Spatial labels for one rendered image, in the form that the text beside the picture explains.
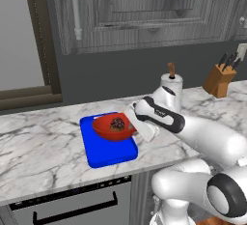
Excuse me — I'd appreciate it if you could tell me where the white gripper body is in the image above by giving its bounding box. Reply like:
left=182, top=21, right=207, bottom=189
left=123, top=103, right=161, bottom=143

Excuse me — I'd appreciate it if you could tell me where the dark chocolate cake piece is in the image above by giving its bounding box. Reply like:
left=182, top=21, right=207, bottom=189
left=110, top=117, right=126, bottom=132

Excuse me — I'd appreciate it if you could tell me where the red bowl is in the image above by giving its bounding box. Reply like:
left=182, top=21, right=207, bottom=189
left=92, top=112, right=138, bottom=142

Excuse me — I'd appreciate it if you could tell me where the blue tray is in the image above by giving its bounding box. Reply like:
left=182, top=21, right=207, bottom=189
left=79, top=111, right=140, bottom=169

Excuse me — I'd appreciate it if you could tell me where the white paper towel roll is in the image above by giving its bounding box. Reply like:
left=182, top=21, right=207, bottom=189
left=160, top=72, right=184, bottom=114

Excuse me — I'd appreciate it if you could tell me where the grey base cabinet panel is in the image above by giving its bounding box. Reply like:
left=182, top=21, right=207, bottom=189
left=129, top=170, right=159, bottom=225

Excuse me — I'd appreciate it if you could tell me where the wooden knife block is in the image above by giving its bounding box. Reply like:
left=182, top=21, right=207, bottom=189
left=202, top=63, right=238, bottom=99

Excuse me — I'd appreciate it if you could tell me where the grey dishwasher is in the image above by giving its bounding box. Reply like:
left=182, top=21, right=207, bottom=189
left=7, top=174, right=133, bottom=225

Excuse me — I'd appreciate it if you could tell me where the grey wood cupboard door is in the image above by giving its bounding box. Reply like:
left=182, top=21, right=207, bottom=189
left=51, top=0, right=239, bottom=56
left=231, top=0, right=247, bottom=42

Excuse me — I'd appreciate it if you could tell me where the brown framed window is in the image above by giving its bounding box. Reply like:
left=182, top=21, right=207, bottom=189
left=0, top=0, right=64, bottom=111

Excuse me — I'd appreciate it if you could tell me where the brown wooden towel holder post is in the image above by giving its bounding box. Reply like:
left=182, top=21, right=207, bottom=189
left=167, top=62, right=178, bottom=79

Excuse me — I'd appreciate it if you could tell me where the black handled knife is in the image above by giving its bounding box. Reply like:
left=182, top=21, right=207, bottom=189
left=232, top=58, right=242, bottom=72
left=225, top=54, right=236, bottom=72
left=218, top=52, right=229, bottom=69

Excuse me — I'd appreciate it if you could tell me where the black dishwasher handle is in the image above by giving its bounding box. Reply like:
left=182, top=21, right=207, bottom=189
left=32, top=190, right=119, bottom=225

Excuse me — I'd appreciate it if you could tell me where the white wall socket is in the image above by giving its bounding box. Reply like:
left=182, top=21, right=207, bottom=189
left=236, top=42, right=247, bottom=64

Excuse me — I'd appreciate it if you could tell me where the white cupboard handle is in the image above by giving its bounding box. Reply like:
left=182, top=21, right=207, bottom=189
left=69, top=0, right=83, bottom=42
left=238, top=15, right=247, bottom=29

